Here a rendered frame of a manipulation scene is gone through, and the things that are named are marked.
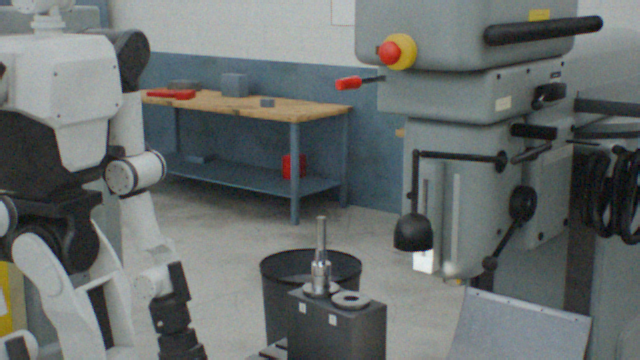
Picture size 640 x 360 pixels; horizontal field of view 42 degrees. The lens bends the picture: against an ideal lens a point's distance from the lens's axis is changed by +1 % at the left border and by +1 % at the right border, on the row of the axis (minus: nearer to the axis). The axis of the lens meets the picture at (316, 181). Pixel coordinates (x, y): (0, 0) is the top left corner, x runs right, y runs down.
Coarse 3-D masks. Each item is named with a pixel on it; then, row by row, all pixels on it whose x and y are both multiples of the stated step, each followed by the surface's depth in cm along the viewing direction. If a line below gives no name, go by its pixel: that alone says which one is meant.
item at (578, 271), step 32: (576, 128) 188; (608, 128) 187; (576, 160) 184; (576, 192) 186; (576, 224) 187; (512, 256) 199; (544, 256) 194; (576, 256) 189; (608, 256) 187; (480, 288) 206; (512, 288) 201; (544, 288) 196; (576, 288) 190; (608, 288) 189; (608, 320) 191; (608, 352) 192
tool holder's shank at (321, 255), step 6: (318, 216) 193; (324, 216) 193; (318, 222) 191; (324, 222) 192; (318, 228) 192; (324, 228) 192; (318, 234) 192; (324, 234) 192; (318, 240) 192; (324, 240) 193; (318, 246) 193; (324, 246) 193; (318, 252) 193; (324, 252) 193; (318, 258) 193; (324, 258) 193
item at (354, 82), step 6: (348, 78) 144; (354, 78) 145; (360, 78) 147; (366, 78) 149; (372, 78) 150; (378, 78) 151; (384, 78) 153; (336, 84) 143; (342, 84) 143; (348, 84) 143; (354, 84) 145; (360, 84) 146
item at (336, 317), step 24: (336, 288) 195; (288, 312) 197; (312, 312) 191; (336, 312) 185; (360, 312) 185; (384, 312) 189; (288, 336) 199; (312, 336) 192; (336, 336) 186; (360, 336) 184; (384, 336) 191
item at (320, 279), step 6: (312, 270) 194; (318, 270) 193; (324, 270) 193; (330, 270) 194; (312, 276) 194; (318, 276) 193; (324, 276) 193; (330, 276) 195; (312, 282) 195; (318, 282) 194; (324, 282) 194; (330, 282) 195; (312, 288) 195; (318, 288) 194; (324, 288) 194; (330, 288) 195
